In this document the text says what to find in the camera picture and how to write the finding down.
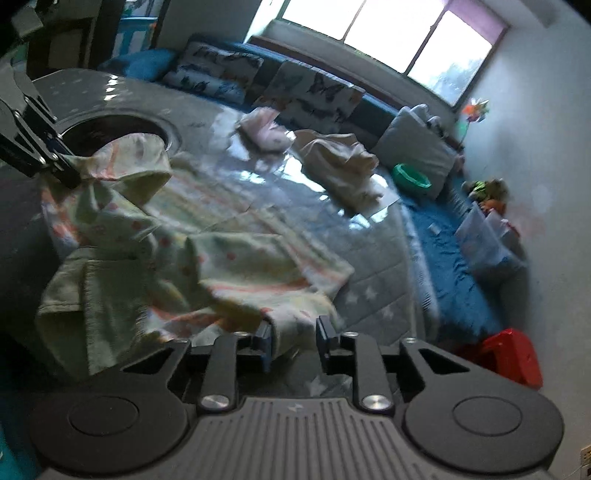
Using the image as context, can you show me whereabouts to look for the floral green children's shirt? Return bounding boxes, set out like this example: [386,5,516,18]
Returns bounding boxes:
[36,134,353,380]

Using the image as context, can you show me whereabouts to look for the black round induction cooktop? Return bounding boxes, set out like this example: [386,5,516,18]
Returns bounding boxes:
[56,109,181,156]

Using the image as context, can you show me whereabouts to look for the red plastic stool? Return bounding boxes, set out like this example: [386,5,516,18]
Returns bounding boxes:
[474,328,543,390]

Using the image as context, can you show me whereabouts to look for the clear plastic storage box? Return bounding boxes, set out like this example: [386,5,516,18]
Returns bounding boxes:
[455,202,526,285]

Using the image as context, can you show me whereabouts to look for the butterfly cushion left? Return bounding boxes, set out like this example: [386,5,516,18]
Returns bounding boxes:
[162,41,263,105]

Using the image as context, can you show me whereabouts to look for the butterfly cushion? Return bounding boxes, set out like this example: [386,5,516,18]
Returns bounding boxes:
[253,61,366,134]
[162,41,263,105]

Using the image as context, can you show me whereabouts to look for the pink tissue pack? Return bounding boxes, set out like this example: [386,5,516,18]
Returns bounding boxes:
[238,107,293,153]

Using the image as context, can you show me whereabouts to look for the orange plush toy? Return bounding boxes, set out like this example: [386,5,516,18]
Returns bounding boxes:
[479,199,506,216]

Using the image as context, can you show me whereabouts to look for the teddy bear plush toy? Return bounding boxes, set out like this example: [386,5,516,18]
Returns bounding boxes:
[462,179,508,203]

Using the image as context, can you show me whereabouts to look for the green plastic bowl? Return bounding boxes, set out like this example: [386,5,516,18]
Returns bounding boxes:
[392,163,432,196]

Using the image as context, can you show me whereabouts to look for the butterfly cushion middle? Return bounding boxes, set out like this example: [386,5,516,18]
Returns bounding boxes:
[253,61,366,134]

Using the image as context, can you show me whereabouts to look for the blue sofa bench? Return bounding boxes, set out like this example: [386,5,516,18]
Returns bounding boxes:
[98,33,507,343]

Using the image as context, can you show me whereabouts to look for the cream folded garment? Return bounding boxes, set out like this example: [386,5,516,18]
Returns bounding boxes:
[293,129,383,213]

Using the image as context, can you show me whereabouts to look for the grey plain cushion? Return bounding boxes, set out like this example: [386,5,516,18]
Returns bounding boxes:
[372,104,457,199]

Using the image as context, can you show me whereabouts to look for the colourful pinwheel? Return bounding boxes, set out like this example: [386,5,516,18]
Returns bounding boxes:
[461,99,490,143]

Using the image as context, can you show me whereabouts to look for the green framed window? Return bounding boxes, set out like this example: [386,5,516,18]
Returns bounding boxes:
[250,1,508,109]

